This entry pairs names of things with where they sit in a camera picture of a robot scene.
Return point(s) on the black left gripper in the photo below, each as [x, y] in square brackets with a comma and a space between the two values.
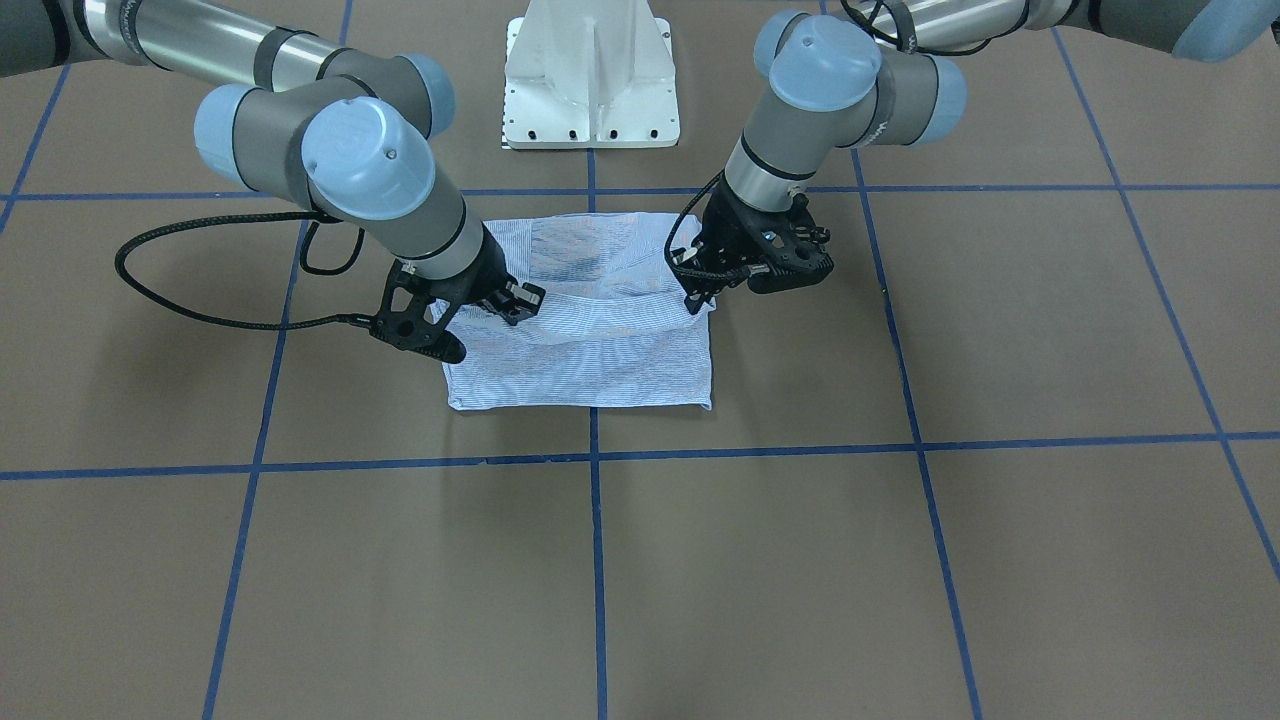
[724, 231]

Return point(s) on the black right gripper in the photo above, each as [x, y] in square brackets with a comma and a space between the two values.
[481, 277]

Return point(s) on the light blue striped shirt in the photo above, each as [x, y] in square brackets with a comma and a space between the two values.
[613, 330]

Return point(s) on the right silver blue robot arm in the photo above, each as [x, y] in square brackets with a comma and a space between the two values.
[341, 134]

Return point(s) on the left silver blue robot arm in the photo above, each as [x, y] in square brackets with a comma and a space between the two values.
[884, 73]

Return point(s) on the brown paper table cover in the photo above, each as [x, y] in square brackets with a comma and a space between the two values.
[1015, 459]

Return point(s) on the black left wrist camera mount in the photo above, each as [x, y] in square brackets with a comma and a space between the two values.
[790, 245]

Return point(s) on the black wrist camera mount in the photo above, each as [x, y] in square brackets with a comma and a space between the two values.
[790, 245]
[414, 314]

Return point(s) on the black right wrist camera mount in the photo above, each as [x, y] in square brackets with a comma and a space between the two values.
[414, 314]

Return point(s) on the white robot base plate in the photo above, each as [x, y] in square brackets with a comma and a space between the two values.
[589, 75]

